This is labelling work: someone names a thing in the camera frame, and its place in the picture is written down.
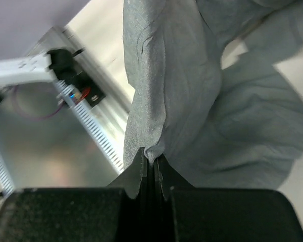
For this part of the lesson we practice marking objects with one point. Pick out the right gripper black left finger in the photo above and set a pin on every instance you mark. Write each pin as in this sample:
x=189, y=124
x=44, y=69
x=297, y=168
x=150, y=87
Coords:
x=110, y=213

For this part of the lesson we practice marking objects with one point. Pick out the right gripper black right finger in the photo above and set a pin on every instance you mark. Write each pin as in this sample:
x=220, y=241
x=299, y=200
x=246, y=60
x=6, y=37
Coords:
x=188, y=213

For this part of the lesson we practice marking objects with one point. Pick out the grey shirt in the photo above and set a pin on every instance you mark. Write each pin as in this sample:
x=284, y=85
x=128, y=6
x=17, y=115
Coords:
x=207, y=96

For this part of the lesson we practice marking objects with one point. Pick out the white slotted cable duct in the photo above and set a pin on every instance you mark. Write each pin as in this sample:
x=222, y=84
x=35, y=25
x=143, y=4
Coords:
x=93, y=127

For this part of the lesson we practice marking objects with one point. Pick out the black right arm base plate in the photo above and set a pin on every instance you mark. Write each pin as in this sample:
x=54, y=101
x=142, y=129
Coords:
x=85, y=88

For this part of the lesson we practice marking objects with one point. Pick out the aluminium rail frame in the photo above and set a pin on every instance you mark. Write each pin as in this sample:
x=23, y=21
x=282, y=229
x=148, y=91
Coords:
x=112, y=111

